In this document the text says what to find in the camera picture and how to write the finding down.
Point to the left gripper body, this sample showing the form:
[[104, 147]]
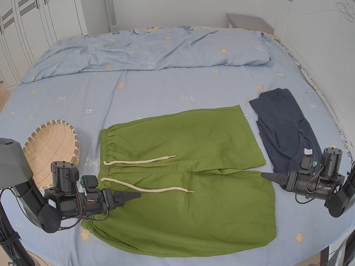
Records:
[[94, 204]]

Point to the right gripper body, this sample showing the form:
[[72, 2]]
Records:
[[307, 186]]

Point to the green shorts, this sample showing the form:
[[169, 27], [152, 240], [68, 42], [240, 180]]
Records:
[[180, 190]]

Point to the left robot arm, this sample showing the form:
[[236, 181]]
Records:
[[47, 217]]

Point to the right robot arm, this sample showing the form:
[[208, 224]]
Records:
[[332, 162]]

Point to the round woven basket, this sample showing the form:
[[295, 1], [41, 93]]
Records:
[[55, 145]]

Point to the bed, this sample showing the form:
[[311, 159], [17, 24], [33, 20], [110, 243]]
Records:
[[177, 87]]

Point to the dark blue T-shirt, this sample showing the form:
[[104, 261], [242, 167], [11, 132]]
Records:
[[280, 129]]

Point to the pale blue quilt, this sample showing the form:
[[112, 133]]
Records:
[[166, 51]]

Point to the grey bedside table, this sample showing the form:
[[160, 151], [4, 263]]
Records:
[[246, 22]]

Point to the white wardrobe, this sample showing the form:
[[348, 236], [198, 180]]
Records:
[[27, 23]]

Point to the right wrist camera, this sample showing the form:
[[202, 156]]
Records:
[[307, 165]]

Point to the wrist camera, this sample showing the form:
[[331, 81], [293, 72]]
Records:
[[90, 182], [307, 165]]

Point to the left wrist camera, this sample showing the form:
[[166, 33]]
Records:
[[90, 182]]

